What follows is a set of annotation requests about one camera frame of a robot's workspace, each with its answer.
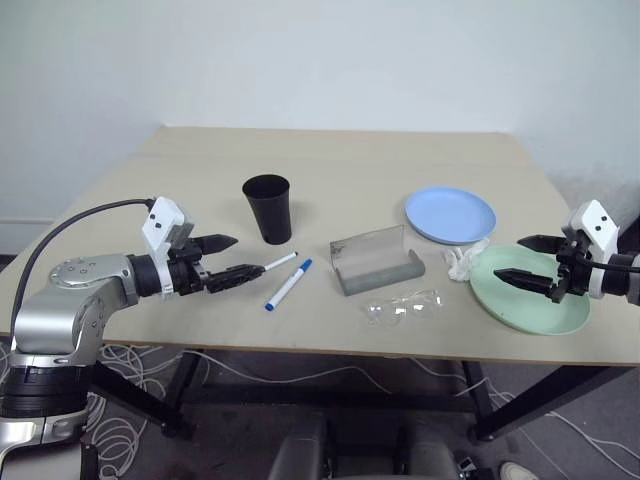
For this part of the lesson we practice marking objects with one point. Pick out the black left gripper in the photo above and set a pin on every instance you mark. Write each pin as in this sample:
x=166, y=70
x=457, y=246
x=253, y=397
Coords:
x=187, y=275

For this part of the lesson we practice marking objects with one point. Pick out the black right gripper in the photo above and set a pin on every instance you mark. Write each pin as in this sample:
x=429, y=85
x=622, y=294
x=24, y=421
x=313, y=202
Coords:
x=575, y=280

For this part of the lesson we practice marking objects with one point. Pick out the light green plate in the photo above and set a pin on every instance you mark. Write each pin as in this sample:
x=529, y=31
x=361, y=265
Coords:
x=525, y=312

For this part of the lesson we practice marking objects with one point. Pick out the white marker black cap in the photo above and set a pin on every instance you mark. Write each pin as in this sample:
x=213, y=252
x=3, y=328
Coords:
x=280, y=261

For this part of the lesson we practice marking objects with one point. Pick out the white marker blue cap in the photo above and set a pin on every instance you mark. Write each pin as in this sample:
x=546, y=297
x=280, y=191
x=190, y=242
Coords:
x=287, y=286

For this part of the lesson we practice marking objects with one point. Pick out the white tissue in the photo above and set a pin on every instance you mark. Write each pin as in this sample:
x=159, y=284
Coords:
x=460, y=265

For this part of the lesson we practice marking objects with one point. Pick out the clear safety glasses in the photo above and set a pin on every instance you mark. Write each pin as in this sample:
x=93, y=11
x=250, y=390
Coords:
x=400, y=310

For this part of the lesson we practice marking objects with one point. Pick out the grey translucent glasses case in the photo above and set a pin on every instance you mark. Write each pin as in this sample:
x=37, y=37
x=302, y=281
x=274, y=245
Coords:
x=375, y=262

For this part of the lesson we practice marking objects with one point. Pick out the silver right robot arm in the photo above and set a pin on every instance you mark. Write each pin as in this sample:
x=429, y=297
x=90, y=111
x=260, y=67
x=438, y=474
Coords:
x=627, y=282

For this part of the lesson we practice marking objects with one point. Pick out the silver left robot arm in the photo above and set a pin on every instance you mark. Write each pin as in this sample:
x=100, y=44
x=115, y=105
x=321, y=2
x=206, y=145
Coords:
x=60, y=305

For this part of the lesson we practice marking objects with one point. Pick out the black plastic cup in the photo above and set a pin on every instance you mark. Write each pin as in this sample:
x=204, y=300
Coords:
x=270, y=215

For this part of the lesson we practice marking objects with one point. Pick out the light blue plate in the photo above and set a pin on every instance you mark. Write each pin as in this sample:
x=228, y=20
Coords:
x=450, y=212

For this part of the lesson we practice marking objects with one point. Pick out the dark grey rounded shape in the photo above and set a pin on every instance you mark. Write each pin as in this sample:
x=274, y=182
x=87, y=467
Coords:
x=427, y=455
x=300, y=450

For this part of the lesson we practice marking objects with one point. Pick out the white shoe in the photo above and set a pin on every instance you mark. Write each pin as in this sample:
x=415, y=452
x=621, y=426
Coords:
x=517, y=472

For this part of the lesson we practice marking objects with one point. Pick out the small black white object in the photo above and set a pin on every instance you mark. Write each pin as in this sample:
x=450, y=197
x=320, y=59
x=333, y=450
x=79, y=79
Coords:
x=466, y=465

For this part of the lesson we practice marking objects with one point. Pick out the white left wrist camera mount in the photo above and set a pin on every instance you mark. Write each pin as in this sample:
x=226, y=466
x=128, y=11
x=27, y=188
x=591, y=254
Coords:
x=162, y=216

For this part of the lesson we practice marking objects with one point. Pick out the black metal table frame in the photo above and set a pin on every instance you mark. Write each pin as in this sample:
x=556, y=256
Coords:
x=325, y=396

